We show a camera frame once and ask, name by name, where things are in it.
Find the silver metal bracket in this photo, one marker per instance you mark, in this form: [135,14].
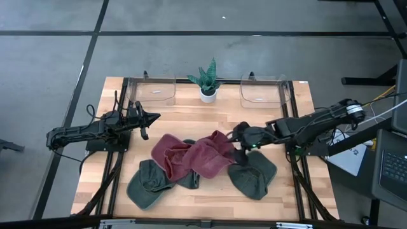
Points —
[117,222]
[294,226]

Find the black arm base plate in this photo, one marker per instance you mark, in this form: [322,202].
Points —
[95,147]
[314,152]

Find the white label sticker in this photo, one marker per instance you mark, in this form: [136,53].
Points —
[303,82]

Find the black desk leg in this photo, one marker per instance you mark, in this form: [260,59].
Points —
[374,211]

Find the small black frame clamp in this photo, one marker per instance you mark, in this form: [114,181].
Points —
[252,75]
[145,75]

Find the clear plastic bin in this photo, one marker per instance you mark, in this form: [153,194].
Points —
[264,92]
[152,95]

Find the small yellow block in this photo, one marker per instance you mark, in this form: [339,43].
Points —
[373,143]

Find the white laptop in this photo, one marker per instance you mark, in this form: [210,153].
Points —
[349,159]

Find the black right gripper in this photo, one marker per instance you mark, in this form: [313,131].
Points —
[254,136]

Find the dark green baseball cap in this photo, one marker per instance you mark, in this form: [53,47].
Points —
[190,181]
[146,191]
[254,181]

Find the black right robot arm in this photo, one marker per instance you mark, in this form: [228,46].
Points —
[318,127]

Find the black floor stand foot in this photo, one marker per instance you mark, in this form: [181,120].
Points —
[365,81]

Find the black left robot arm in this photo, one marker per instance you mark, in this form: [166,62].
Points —
[79,130]

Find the snake plant in white pot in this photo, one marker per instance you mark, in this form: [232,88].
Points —
[208,95]

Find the dark monitor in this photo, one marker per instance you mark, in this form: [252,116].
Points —
[401,95]

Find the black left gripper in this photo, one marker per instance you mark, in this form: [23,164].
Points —
[138,117]

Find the black frame crossbeam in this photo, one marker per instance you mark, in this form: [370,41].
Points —
[47,224]

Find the grey stand foot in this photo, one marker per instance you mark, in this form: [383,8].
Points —
[9,145]

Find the black desk crossbar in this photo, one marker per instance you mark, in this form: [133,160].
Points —
[359,138]

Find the black keyboard laptop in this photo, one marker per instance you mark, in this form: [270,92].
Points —
[394,165]

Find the black aluminium table frame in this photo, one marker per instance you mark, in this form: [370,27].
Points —
[231,81]

